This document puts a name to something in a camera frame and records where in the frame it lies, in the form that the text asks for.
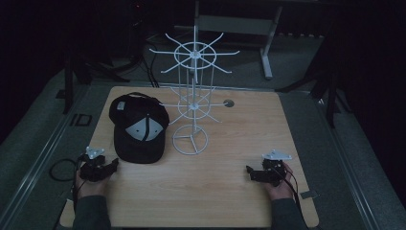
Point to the black baseball cap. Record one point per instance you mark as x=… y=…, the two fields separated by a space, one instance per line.
x=139 y=127

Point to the person's right hand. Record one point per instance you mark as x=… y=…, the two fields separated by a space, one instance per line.
x=282 y=188

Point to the person's left hand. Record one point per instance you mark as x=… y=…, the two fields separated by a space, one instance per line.
x=87 y=188

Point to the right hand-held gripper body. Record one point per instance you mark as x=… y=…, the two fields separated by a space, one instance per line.
x=273 y=167

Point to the round table grommet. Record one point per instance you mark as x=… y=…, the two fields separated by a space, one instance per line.
x=228 y=103

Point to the black tripod stand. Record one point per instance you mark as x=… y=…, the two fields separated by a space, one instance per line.
x=92 y=48
x=322 y=76

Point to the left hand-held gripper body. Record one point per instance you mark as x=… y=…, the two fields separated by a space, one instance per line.
x=92 y=166

